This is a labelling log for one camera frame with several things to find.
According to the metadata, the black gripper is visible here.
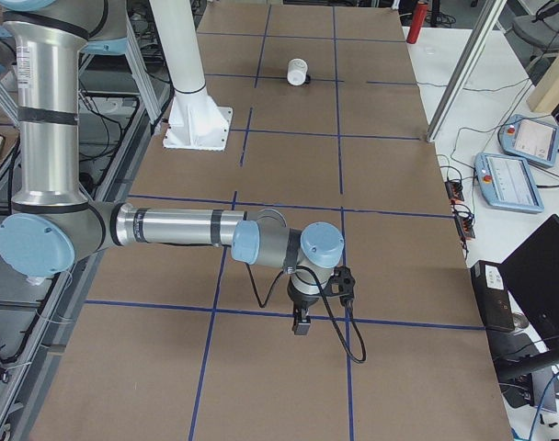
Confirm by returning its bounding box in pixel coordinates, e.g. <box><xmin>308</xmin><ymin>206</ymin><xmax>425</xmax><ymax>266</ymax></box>
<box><xmin>287</xmin><ymin>283</ymin><xmax>320</xmax><ymax>335</ymax></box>

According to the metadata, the white smiley face mug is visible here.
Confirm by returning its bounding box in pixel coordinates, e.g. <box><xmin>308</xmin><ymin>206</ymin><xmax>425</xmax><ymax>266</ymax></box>
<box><xmin>286</xmin><ymin>58</ymin><xmax>310</xmax><ymax>86</ymax></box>

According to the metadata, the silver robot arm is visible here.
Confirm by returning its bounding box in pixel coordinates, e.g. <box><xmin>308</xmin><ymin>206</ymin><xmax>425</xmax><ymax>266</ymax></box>
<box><xmin>0</xmin><ymin>1</ymin><xmax>353</xmax><ymax>335</ymax></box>

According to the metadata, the near orange black hub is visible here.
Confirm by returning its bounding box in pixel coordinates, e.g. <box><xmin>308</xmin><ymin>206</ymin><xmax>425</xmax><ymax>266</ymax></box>
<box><xmin>454</xmin><ymin>211</ymin><xmax>475</xmax><ymax>241</ymax></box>

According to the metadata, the orange black hub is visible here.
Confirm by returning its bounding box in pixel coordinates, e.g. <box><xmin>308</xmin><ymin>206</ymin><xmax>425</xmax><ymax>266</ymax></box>
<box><xmin>454</xmin><ymin>211</ymin><xmax>475</xmax><ymax>241</ymax></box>
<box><xmin>445</xmin><ymin>180</ymin><xmax>464</xmax><ymax>204</ymax></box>

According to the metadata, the black computer box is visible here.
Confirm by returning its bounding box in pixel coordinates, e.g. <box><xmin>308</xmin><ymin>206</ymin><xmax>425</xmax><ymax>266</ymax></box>
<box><xmin>470</xmin><ymin>260</ymin><xmax>515</xmax><ymax>333</ymax></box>

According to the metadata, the far orange black hub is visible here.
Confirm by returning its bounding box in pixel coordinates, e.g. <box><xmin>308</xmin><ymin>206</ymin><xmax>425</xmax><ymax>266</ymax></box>
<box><xmin>445</xmin><ymin>180</ymin><xmax>464</xmax><ymax>204</ymax></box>

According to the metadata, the brown paper table cover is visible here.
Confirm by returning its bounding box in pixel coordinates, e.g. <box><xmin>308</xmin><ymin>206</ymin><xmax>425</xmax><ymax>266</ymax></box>
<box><xmin>29</xmin><ymin>5</ymin><xmax>515</xmax><ymax>441</ymax></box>

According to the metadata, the black monitor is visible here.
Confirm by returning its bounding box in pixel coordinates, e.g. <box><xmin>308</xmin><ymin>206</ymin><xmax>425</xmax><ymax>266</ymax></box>
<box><xmin>496</xmin><ymin>214</ymin><xmax>559</xmax><ymax>381</ymax></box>

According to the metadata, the near blue teach pendant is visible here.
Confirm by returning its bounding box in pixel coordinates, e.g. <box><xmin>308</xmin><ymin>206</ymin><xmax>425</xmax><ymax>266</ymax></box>
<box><xmin>474</xmin><ymin>153</ymin><xmax>544</xmax><ymax>214</ymax></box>

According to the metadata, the blue teach pendant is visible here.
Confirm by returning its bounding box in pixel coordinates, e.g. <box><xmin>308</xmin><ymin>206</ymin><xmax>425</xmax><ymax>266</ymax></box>
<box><xmin>474</xmin><ymin>153</ymin><xmax>544</xmax><ymax>214</ymax></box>
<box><xmin>498</xmin><ymin>114</ymin><xmax>559</xmax><ymax>168</ymax></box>

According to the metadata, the far blue teach pendant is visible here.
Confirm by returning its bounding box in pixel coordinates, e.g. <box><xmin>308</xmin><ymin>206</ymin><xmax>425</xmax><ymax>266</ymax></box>
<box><xmin>498</xmin><ymin>114</ymin><xmax>559</xmax><ymax>168</ymax></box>

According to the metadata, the red bottle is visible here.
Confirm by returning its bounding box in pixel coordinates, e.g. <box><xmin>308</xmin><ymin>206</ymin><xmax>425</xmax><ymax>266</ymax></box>
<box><xmin>406</xmin><ymin>1</ymin><xmax>428</xmax><ymax>44</ymax></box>

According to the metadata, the wooden beam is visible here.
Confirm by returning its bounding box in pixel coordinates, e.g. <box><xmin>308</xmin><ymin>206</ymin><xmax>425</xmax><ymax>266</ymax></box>
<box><xmin>527</xmin><ymin>55</ymin><xmax>559</xmax><ymax>114</ymax></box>

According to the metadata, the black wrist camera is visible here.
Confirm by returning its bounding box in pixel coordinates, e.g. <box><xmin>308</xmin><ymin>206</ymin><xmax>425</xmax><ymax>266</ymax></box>
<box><xmin>325</xmin><ymin>266</ymin><xmax>356</xmax><ymax>308</ymax></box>

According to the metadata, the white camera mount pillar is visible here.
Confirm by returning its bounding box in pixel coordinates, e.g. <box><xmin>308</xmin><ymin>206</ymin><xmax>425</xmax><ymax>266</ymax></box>
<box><xmin>150</xmin><ymin>0</ymin><xmax>233</xmax><ymax>152</ymax></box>

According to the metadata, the aluminium frame post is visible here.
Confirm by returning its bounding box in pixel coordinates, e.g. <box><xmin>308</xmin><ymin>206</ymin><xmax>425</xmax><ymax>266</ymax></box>
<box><xmin>426</xmin><ymin>0</ymin><xmax>507</xmax><ymax>142</ymax></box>

